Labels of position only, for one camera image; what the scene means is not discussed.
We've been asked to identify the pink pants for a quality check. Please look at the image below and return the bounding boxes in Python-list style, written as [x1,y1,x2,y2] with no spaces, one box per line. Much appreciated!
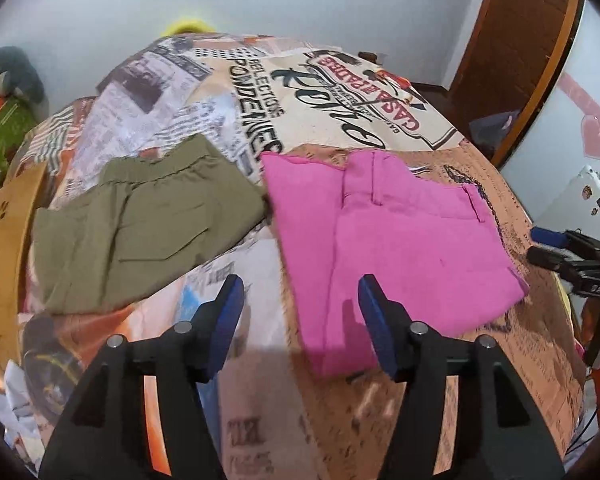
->
[262,151,528,378]

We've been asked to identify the person right hand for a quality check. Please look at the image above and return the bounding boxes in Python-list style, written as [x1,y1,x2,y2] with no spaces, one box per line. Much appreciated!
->
[581,298,600,349]

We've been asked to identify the newspaper print bed cover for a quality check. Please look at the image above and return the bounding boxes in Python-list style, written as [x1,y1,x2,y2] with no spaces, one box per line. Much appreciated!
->
[8,34,584,479]

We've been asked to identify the white heart wardrobe door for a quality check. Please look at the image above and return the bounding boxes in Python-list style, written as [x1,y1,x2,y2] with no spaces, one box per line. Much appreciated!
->
[501,0,600,220]

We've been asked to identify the olive green pants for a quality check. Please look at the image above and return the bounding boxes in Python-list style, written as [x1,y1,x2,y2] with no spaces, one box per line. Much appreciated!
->
[32,134,266,315]

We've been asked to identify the brown wooden door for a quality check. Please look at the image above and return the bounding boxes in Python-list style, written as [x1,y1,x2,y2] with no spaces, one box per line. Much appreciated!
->
[450,0,582,166]

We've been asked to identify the green storage bag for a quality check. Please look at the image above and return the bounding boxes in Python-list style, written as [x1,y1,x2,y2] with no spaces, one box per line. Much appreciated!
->
[0,96,36,186]

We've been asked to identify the yellow foam headboard guard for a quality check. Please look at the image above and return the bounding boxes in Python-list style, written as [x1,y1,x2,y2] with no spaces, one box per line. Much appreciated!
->
[161,18,215,37]

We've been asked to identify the grey plush toy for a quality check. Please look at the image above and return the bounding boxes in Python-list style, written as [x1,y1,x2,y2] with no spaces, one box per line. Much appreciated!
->
[0,47,45,105]

